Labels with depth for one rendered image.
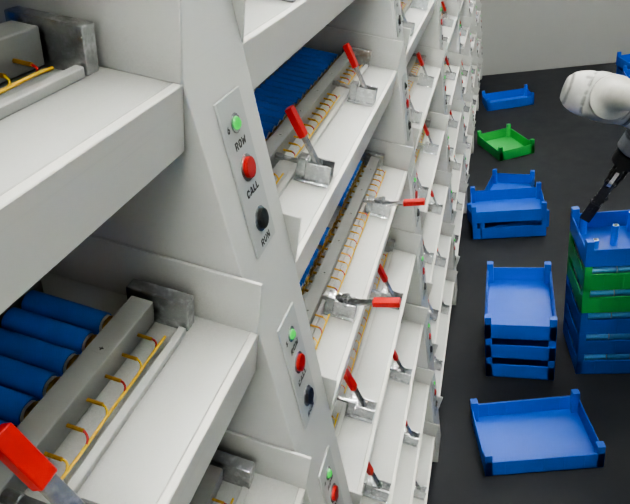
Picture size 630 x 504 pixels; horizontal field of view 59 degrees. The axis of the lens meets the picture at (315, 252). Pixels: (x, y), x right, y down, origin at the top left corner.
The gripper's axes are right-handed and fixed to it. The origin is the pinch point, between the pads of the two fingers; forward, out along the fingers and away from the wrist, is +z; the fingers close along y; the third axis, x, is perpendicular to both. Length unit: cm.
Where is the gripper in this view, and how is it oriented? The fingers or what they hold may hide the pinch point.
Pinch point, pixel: (592, 208)
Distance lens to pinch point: 177.7
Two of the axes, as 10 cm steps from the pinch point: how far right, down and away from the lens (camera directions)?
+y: 6.3, -5.0, 5.9
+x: -7.6, -5.5, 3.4
